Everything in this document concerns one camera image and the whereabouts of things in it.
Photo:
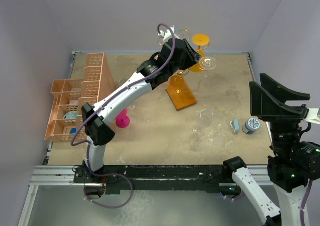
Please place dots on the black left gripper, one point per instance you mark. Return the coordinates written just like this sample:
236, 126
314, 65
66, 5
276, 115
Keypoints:
192, 57

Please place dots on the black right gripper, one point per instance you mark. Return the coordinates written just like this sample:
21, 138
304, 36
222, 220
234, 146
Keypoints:
266, 107

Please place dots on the yellow plastic goblet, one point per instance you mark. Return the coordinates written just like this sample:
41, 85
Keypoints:
202, 42

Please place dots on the clear wine glass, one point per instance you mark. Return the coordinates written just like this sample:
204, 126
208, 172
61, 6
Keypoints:
163, 86
204, 120

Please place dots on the magenta plastic goblet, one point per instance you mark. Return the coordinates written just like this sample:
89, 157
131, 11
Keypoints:
122, 120

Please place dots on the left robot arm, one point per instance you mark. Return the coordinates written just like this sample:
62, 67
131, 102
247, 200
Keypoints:
98, 117

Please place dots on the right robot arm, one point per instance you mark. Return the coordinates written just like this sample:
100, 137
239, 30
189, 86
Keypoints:
295, 164

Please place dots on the wooden rack base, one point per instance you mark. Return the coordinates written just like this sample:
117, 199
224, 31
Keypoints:
179, 93

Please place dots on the small light blue box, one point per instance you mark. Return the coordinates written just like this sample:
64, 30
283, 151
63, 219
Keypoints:
235, 125

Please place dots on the peach plastic basket organizer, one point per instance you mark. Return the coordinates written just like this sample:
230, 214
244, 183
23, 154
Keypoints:
71, 94

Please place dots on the gold wire wine glass rack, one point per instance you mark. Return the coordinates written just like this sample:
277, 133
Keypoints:
165, 59

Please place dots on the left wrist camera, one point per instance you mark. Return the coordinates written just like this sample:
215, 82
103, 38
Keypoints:
165, 36

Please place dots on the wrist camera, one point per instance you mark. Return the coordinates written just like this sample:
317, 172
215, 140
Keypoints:
165, 36
313, 116

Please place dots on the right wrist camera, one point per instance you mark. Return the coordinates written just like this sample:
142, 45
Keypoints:
313, 116

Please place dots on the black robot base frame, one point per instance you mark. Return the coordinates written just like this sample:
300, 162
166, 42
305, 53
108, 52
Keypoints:
115, 178

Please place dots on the aluminium rail frame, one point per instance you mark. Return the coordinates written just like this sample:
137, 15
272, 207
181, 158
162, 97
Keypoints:
55, 199

